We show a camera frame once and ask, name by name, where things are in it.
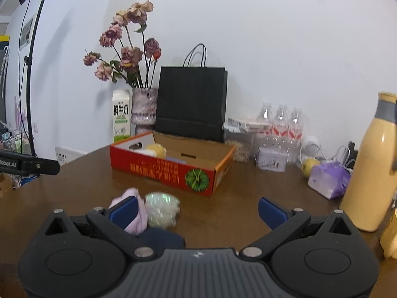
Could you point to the white printed tin box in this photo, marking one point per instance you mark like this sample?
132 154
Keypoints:
271 161

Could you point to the white and yellow plush toy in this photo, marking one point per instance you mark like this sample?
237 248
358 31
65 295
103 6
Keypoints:
156 150

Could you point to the purple fuzzy headband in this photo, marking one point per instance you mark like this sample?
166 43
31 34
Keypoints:
141 217

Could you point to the white wall socket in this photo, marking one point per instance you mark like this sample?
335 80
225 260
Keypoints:
36 127

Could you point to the navy blue pouch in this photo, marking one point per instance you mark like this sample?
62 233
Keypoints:
164 239

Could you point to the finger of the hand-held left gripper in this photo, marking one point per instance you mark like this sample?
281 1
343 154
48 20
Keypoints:
43 166

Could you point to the purple floral decoration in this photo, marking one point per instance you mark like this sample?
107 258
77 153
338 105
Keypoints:
21 115

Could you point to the iridescent plastic bag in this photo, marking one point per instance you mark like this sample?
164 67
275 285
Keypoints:
161 211

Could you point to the black paper bag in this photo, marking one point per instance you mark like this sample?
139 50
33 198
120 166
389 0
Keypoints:
190 99

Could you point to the black charger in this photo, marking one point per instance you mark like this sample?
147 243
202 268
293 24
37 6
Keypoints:
353 150

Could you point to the purple glass vase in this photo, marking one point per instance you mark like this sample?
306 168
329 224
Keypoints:
143 105

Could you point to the clear container of oats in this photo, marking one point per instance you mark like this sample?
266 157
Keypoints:
242 152

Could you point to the flat white carton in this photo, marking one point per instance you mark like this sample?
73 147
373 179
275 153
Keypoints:
248 124

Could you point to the yellow thermos jug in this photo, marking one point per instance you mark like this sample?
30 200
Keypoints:
372 177

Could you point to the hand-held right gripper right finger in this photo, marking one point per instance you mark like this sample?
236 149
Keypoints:
273 212

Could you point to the yellow pear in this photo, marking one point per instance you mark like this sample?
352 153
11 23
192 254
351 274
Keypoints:
310 167

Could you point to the yellow mug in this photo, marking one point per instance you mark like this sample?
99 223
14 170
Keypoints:
390 239

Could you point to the wall poster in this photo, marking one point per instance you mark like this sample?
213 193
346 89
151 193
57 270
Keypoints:
26 34

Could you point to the dried pink rose bouquet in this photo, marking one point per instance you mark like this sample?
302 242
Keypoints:
130 54

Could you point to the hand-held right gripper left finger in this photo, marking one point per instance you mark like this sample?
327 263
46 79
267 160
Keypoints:
124 212

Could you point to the white milk carton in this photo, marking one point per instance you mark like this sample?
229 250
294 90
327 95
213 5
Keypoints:
121 115

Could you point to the red cardboard box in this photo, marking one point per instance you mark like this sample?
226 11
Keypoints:
149 167

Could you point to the white wall vent plate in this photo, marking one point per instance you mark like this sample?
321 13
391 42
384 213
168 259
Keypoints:
68 155

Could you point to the small white fan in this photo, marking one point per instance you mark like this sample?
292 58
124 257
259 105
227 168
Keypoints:
310 149

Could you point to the purple tissue pack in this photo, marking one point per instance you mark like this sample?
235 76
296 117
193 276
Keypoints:
328 180

